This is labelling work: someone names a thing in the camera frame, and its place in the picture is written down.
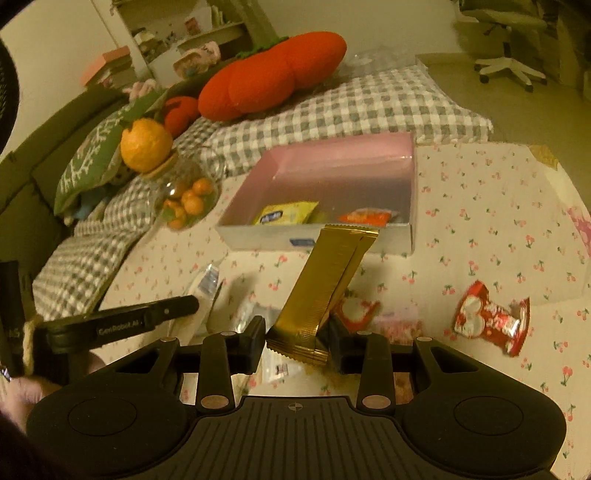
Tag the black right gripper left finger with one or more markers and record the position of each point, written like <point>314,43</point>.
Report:
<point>224,355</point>

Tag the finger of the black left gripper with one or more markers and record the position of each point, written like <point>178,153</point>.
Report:
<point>90,331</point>

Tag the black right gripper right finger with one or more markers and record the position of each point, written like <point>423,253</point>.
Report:
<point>369,356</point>

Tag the pink nougat snack pack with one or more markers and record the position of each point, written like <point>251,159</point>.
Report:
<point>397,330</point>

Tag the clear white bread pack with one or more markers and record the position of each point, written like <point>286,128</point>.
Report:
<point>205,287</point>

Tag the small red candy pack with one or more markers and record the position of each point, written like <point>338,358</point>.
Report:
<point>355,313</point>

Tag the silver grey snack pack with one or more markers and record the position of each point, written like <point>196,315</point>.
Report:
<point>235,315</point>

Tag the white lotus chip pack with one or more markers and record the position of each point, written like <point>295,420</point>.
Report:
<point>279,368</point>

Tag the gold snack bar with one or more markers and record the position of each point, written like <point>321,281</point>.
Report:
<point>298,332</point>

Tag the large red candy pack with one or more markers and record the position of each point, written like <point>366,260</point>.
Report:
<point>478,317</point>

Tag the orange red snack pack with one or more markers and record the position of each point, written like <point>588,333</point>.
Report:
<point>375,217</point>

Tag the yellow snack pack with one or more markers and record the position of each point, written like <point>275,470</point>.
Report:
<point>291,213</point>

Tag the brown biscuit pack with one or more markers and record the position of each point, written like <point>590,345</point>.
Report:
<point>403,388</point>

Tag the gloved left hand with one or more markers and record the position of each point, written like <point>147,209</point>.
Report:
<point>24,393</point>

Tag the grey checkered quilt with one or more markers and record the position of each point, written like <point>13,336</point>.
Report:
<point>407,99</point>

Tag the cherry print tablecloth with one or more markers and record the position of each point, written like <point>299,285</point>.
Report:
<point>486,212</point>

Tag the dark green sofa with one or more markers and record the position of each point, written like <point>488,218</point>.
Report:
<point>30,174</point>

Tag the glass jar with kumquats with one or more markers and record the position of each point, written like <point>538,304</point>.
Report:
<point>186,187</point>

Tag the pink silver shallow box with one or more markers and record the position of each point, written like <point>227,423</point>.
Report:
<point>372,173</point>

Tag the green white patterned pillow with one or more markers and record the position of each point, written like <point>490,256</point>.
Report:
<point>97,160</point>

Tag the large orange citrus fruit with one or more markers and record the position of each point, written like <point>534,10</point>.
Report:
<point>145,145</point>

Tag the small red plush cushion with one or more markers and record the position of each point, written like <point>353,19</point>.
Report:
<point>179,113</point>

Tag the stack of books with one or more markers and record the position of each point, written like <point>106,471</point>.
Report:
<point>112,69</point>

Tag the red tomato plush cushion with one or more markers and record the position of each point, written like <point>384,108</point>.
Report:
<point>267,79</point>

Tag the white bookshelf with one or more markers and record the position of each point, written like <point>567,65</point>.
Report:
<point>164,31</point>

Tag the white office chair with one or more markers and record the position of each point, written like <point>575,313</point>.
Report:
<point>510,16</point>

